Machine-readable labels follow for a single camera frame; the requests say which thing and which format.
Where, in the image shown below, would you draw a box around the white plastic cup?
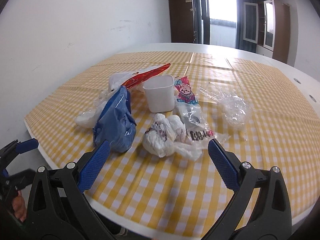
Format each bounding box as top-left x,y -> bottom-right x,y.
143,75 -> 175,113

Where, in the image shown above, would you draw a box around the red white snack bag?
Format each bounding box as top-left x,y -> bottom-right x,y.
121,63 -> 171,89

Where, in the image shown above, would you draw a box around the pink cartoon clear wrapper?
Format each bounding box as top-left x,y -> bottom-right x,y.
174,76 -> 227,149

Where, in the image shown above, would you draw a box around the brown cabinet glass doors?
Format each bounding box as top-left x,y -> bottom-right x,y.
256,0 -> 290,63

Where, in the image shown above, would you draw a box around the crumpled white plastic bag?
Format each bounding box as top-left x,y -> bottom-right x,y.
142,113 -> 202,161

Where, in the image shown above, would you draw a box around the dark blue curtain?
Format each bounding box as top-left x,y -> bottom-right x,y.
235,0 -> 265,53

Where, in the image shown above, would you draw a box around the white sneaker left foot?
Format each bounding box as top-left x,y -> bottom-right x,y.
116,227 -> 128,237

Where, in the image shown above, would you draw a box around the blue plastic bag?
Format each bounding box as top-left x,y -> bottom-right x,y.
93,86 -> 137,153

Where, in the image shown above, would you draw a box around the yellow checkered tablecloth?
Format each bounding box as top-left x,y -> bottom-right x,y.
25,51 -> 319,239

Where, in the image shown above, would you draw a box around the person's left hand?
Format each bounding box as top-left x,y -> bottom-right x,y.
12,191 -> 27,222

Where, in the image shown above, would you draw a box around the crumpled clear plastic wrap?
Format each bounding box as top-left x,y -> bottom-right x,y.
199,82 -> 251,142

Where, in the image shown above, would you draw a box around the dark brown door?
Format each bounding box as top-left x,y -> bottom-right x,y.
169,0 -> 199,43

